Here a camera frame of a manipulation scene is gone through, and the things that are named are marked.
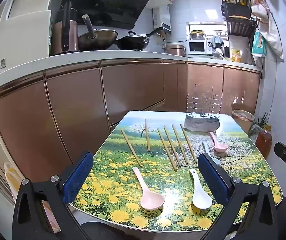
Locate large white cutting board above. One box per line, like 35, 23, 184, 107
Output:
5, 0, 58, 20

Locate white microwave oven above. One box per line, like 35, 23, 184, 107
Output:
185, 39, 213, 55

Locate copper rice cooker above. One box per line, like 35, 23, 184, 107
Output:
165, 44, 186, 57

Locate white water heater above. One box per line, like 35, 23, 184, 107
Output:
152, 6, 171, 31

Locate white and yellow plastic bag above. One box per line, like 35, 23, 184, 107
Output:
4, 162, 21, 200

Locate metal wire utensil holder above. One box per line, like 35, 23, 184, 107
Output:
186, 84, 221, 122

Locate black kettle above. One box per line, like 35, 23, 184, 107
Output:
208, 41, 223, 57

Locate copper kitchen base cabinets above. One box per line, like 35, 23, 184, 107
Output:
0, 57, 262, 205

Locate copper kitchen appliance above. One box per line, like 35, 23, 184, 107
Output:
51, 1, 79, 55

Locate metal steamer pot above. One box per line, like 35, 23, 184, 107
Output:
189, 30, 206, 40

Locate beige trash bin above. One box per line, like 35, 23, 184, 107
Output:
231, 109, 255, 130

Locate black frying pan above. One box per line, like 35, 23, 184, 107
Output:
115, 27, 163, 51

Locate metal wok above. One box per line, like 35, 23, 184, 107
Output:
77, 14, 118, 51

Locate white kitchen countertop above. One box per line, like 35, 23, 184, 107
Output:
0, 50, 262, 95

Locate white plastic spoon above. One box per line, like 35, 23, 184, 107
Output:
189, 169, 213, 210

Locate cooking oil bottle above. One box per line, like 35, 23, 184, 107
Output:
255, 129, 273, 159

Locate black range hood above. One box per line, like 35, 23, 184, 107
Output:
58, 0, 156, 30

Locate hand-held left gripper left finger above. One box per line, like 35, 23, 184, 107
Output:
12, 151, 94, 240

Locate pale blue plastic spoon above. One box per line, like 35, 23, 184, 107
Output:
201, 141, 221, 166

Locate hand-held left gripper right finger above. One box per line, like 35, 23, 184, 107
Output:
197, 152, 279, 240

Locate teal plastic bag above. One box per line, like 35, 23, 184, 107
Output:
251, 29, 268, 57

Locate pink plastic spoon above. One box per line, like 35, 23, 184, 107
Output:
208, 131, 229, 153
132, 167, 165, 210

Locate grey dish cloth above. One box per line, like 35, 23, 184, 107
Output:
209, 35, 224, 49

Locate white cloth sack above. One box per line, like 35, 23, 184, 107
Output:
251, 0, 283, 62

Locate black storage rack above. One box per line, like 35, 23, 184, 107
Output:
219, 0, 258, 37

